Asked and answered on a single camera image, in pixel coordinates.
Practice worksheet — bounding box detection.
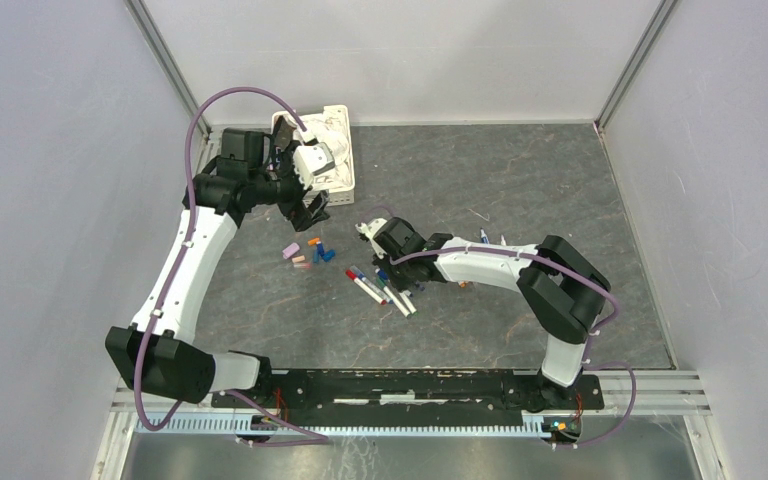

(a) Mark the pink highlighter cap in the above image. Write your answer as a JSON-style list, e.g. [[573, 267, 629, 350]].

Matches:
[[282, 243, 300, 259]]

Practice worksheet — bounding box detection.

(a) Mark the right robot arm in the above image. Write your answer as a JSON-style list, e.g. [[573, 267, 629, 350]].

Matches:
[[356, 217, 619, 408]]

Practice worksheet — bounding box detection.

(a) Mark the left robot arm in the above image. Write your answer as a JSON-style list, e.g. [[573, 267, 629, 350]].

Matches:
[[105, 129, 336, 408]]

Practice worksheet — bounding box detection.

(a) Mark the white plastic basket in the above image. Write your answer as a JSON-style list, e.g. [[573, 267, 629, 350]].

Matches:
[[272, 104, 355, 205]]

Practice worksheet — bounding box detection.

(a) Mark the red cap marker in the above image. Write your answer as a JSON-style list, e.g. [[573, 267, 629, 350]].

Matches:
[[345, 270, 388, 305]]

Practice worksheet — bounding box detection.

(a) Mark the black printed shirt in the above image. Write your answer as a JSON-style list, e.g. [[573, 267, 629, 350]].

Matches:
[[272, 115, 296, 151]]

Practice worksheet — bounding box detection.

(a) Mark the white crumpled cloth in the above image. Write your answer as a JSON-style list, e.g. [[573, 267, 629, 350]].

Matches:
[[303, 112, 352, 187]]

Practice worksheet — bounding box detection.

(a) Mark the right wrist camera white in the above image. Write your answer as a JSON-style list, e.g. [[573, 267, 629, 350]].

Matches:
[[355, 218, 387, 258]]

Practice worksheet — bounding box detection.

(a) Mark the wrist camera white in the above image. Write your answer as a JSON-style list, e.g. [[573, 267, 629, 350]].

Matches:
[[293, 143, 335, 189], [355, 218, 387, 258]]

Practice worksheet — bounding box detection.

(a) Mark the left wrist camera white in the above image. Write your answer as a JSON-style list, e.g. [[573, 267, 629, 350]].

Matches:
[[293, 143, 335, 189]]

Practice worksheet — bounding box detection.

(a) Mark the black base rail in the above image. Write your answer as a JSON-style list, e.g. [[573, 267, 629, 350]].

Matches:
[[246, 369, 605, 427]]

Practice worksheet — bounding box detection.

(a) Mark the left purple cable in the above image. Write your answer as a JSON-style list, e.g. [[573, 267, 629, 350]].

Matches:
[[132, 87, 332, 448]]

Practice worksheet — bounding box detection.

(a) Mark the purple cable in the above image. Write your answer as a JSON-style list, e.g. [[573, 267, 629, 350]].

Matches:
[[357, 206, 640, 450], [132, 87, 332, 448]]

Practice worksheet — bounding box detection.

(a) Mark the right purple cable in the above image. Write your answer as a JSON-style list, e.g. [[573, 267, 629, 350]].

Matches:
[[357, 206, 640, 450]]

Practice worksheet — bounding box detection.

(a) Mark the cable duct comb strip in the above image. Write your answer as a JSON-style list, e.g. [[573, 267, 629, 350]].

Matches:
[[133, 413, 548, 439]]

